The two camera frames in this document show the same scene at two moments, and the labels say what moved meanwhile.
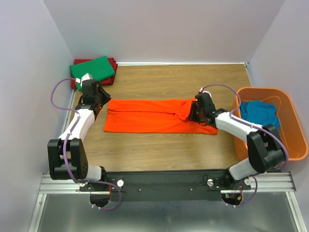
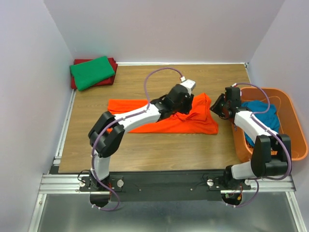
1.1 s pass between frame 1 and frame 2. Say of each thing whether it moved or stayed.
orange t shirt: stayed
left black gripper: moved
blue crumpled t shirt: stayed
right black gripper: moved
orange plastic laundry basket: stayed
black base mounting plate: stayed
